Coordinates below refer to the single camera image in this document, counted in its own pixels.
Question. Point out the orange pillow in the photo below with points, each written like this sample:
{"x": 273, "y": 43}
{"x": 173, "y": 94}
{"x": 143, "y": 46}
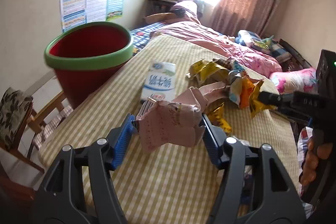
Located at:
{"x": 159, "y": 17}

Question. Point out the red bin with green rim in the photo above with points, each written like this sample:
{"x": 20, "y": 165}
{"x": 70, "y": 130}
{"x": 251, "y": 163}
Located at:
{"x": 87, "y": 56}

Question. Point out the golden yellow snack wrapper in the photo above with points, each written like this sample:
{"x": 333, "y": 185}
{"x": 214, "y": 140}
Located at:
{"x": 215, "y": 113}

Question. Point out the folded plaid blanket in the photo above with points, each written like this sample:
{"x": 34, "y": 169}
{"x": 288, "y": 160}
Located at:
{"x": 267, "y": 46}

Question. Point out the pink floral pillow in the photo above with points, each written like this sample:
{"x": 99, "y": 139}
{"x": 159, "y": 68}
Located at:
{"x": 288, "y": 82}

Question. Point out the right hand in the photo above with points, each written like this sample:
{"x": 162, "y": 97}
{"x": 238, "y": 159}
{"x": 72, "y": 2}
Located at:
{"x": 311, "y": 161}

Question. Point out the white blue milk carton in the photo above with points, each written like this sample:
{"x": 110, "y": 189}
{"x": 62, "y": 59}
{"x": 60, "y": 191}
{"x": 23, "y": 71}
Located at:
{"x": 160, "y": 82}

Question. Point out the wooden chair with cushion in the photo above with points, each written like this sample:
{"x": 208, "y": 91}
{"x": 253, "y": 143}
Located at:
{"x": 18, "y": 113}

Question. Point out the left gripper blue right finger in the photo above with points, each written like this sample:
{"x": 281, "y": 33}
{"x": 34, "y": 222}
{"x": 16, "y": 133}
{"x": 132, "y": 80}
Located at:
{"x": 213, "y": 138}

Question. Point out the blue plaid bed sheet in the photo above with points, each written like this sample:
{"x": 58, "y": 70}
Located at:
{"x": 141, "y": 36}

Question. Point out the pink quilt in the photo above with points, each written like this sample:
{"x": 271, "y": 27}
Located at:
{"x": 189, "y": 28}

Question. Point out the yellow crumpled wrapper pile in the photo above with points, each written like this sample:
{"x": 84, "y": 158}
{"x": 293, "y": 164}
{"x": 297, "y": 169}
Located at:
{"x": 223, "y": 70}

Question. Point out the pink paper carton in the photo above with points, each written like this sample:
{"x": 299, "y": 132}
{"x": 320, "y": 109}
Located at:
{"x": 175, "y": 122}

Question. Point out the dark wooden nightstand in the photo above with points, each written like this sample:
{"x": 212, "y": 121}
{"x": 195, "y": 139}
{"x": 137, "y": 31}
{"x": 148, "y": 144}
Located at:
{"x": 158, "y": 6}

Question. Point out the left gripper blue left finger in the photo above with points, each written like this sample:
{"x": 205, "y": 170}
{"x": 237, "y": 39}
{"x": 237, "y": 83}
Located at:
{"x": 119, "y": 139}

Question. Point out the wall poster charts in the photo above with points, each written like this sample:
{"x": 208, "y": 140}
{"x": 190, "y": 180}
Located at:
{"x": 74, "y": 13}

